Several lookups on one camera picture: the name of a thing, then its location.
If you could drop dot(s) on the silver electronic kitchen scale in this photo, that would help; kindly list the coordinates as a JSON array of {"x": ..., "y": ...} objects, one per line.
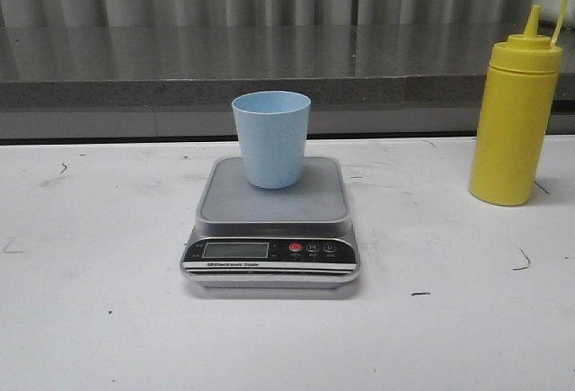
[{"x": 298, "y": 237}]

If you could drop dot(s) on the light blue plastic cup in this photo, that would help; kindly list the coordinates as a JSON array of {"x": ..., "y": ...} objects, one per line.
[{"x": 272, "y": 127}]

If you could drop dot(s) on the yellow squeeze bottle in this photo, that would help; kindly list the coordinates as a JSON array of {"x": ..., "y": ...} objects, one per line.
[{"x": 516, "y": 104}]

